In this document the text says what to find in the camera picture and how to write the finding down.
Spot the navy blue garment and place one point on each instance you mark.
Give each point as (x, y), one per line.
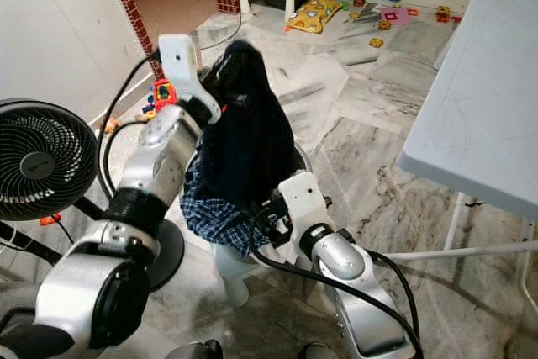
(248, 149)

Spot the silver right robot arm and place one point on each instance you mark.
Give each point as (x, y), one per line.
(345, 258)

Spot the blue plaid garment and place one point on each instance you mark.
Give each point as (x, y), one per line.
(218, 224)

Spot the red toy car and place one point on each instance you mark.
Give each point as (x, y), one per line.
(164, 97)

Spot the yellow toy board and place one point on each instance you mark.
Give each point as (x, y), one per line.
(313, 16)

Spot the right robot leg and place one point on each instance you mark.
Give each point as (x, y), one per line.
(321, 352)

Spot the pink toy board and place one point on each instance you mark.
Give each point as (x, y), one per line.
(395, 15)

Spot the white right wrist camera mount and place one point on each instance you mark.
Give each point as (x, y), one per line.
(305, 203)

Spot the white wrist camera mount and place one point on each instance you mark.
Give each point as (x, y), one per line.
(305, 203)
(178, 60)

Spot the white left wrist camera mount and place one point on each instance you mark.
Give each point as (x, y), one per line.
(178, 60)

